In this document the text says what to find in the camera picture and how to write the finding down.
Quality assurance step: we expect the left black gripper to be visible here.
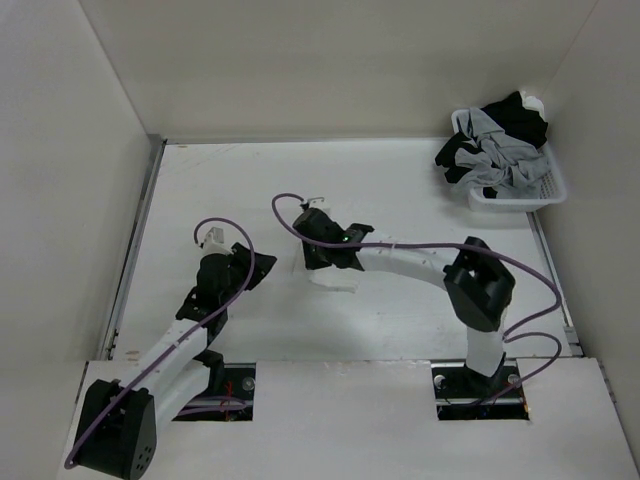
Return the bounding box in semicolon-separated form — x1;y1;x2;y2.
219;244;276;306

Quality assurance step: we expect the white tank top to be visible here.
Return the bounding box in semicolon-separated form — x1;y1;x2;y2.
292;243;359;294

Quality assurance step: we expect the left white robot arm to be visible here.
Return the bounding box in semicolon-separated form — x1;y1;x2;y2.
65;243;277;479

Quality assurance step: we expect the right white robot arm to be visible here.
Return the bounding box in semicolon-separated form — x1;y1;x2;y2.
293;207;515;396

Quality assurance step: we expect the grey tank top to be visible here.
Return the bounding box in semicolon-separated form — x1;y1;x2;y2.
453;108;550;199

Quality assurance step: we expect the black tank top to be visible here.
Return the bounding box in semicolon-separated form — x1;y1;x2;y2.
481;91;548;149

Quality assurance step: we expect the black garment at basket front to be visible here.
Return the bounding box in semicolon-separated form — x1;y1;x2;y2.
435;132;498;199

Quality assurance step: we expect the white plastic basket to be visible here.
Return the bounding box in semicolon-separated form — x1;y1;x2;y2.
450;108;569;214

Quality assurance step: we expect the white garment behind pile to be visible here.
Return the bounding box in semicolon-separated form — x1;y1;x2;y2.
520;90;545;117

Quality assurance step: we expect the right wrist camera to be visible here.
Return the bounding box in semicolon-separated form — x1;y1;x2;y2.
301;196;327;209

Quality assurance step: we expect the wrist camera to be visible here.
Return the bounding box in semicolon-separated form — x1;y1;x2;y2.
301;196;327;209
200;227;229;255

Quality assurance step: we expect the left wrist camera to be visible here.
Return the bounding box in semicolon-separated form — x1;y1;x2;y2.
200;227;229;255

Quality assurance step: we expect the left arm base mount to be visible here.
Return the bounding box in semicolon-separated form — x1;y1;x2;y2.
175;350;256;422

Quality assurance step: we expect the left metal table rail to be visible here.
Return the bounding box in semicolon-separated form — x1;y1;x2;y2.
95;134;167;360

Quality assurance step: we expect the metal table rail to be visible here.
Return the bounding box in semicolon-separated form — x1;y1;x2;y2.
95;134;167;360
527;212;584;357

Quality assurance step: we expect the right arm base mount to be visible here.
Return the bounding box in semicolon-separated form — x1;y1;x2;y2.
431;361;529;421

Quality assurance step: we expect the right metal table rail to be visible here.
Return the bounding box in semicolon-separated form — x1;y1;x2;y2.
527;212;584;357

